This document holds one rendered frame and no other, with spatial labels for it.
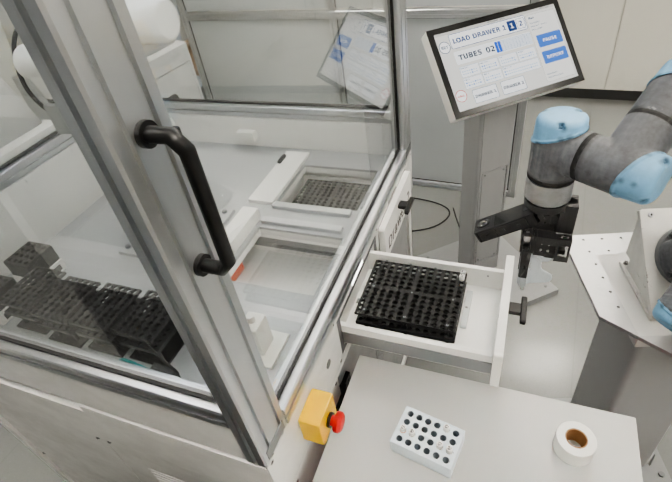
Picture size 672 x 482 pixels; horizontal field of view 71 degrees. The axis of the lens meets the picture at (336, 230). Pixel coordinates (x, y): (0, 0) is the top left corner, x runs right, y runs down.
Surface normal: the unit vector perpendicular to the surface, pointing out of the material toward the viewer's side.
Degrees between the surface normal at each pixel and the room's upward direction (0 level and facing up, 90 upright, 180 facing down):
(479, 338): 0
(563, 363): 0
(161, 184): 90
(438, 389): 0
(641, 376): 90
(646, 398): 90
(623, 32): 90
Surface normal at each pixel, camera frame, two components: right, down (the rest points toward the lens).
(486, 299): -0.13, -0.76
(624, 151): -0.46, -0.40
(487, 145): 0.35, 0.56
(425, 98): -0.39, 0.62
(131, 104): 0.93, 0.12
